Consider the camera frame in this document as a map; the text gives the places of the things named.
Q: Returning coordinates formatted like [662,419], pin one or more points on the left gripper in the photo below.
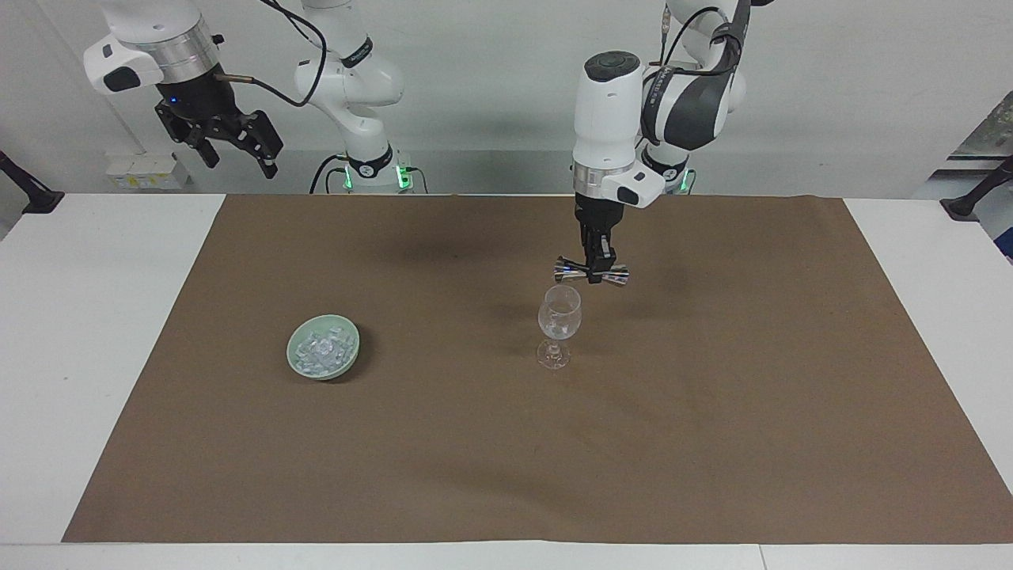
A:
[595,212]

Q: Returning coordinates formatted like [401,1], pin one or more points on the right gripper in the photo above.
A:
[198,96]

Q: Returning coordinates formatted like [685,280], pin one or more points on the silver double-cone jigger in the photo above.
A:
[568,271]

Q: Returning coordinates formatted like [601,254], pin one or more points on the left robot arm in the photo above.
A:
[605,119]

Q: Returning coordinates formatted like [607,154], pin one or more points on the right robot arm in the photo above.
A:
[348,79]

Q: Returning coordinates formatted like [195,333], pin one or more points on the clear wine glass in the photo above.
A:
[559,317]

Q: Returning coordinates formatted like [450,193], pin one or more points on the clear ice cubes pile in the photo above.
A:
[323,350]

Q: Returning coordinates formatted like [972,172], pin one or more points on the black stand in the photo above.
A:
[28,190]
[977,196]

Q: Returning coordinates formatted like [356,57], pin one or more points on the pale green bowl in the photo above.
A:
[347,358]

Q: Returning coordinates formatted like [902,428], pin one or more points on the white wall socket box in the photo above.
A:
[146,172]

